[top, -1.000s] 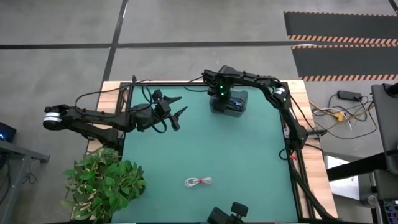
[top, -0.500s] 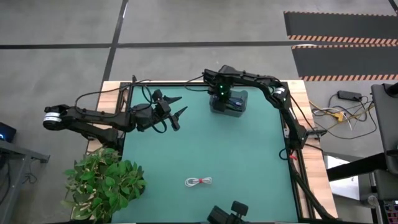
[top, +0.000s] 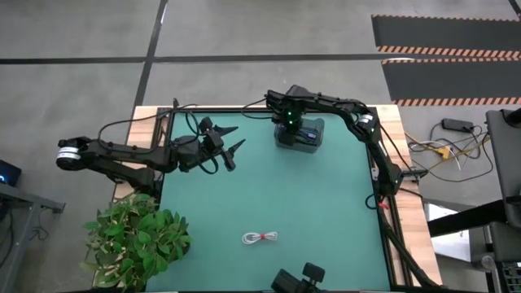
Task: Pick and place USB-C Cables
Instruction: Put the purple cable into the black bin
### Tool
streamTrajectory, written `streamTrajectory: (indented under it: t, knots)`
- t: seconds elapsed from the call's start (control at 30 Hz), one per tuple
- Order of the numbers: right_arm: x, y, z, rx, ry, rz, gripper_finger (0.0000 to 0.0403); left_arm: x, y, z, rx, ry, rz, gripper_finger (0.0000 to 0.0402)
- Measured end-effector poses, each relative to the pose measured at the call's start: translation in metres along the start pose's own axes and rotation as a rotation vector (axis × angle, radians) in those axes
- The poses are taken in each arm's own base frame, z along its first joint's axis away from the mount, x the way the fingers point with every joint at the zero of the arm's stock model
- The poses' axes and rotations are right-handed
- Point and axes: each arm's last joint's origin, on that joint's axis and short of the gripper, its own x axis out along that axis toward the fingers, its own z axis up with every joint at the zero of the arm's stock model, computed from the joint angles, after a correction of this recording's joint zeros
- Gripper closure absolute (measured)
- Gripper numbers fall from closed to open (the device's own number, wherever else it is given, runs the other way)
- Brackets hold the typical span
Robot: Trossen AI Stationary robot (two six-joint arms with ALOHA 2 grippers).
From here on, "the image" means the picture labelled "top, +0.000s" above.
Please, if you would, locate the white USB-C cable red tie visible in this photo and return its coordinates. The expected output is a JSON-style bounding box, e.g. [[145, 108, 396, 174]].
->
[[241, 230, 279, 246]]

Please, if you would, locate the black cable conduit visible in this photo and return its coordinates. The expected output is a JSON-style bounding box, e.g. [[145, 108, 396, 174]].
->
[[376, 207, 443, 291]]

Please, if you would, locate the yellow power cable with plug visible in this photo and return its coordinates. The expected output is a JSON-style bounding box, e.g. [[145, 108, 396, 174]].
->
[[405, 133, 490, 173]]

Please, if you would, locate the grey metal desk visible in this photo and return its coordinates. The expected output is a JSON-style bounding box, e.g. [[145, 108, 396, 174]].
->
[[0, 181, 67, 293]]

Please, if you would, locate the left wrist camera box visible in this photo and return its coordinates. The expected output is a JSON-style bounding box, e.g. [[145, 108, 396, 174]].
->
[[198, 116, 216, 135]]

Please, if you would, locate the black table-level camera mount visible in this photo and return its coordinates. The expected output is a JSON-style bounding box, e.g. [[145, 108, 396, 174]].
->
[[270, 261, 327, 293]]

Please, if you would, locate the black power adapter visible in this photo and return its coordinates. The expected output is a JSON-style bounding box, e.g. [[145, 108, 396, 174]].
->
[[441, 117, 475, 133]]

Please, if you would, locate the right arm's black gripper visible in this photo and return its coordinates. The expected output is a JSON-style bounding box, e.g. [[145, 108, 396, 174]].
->
[[271, 106, 304, 147]]

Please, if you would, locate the black hazard-striped floor mat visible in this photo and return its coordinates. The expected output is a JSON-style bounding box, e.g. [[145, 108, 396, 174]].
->
[[380, 58, 521, 107], [370, 14, 521, 59]]

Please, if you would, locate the left arm's black gripper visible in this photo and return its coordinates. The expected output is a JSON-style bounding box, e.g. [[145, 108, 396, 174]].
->
[[197, 125, 247, 172]]

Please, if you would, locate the black device blue light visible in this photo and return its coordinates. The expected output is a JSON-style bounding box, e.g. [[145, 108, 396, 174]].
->
[[0, 159, 23, 188]]

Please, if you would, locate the black cable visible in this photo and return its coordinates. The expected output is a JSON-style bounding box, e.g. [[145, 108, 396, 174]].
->
[[96, 97, 200, 142]]

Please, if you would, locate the dark grey monitor back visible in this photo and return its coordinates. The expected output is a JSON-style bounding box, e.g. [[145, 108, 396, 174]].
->
[[485, 107, 521, 230]]

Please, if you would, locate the green potted plant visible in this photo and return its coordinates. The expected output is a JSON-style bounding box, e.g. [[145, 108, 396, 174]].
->
[[79, 192, 194, 292]]

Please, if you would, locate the black aluminium table frame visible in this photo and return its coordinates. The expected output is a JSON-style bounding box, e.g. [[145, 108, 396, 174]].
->
[[155, 104, 409, 292]]

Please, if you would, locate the black stand beam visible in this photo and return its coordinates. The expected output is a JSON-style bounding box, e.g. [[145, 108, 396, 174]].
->
[[427, 198, 510, 238]]

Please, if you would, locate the grey translucent plastic bin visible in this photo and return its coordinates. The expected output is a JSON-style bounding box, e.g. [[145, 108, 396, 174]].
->
[[273, 116, 326, 155]]

